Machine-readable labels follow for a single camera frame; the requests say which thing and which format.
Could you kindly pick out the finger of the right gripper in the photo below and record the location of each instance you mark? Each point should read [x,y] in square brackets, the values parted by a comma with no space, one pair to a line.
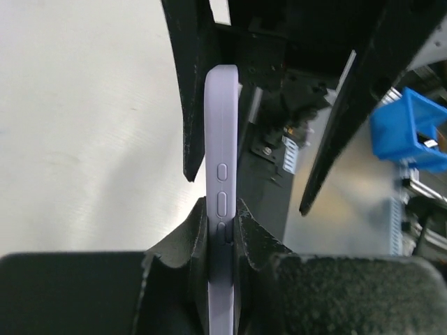
[399,32]
[195,47]

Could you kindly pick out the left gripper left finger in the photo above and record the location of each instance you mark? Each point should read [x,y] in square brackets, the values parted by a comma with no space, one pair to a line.
[162,290]

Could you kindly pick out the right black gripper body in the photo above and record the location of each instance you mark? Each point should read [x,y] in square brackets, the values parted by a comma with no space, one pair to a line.
[268,39]

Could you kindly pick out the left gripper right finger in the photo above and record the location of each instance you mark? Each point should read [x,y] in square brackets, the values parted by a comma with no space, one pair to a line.
[278,291]

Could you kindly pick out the phone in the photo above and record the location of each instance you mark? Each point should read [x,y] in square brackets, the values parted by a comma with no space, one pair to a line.
[220,130]

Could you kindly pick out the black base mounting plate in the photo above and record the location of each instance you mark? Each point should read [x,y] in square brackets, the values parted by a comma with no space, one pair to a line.
[264,117]

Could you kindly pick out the blue plastic bin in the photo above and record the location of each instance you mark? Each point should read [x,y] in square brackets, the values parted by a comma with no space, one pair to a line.
[406,130]

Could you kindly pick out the right white cable duct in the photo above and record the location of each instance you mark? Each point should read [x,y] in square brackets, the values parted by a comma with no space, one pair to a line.
[291,154]

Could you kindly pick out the aluminium rail extrusion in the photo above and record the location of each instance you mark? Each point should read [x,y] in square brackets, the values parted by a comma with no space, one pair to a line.
[424,225]

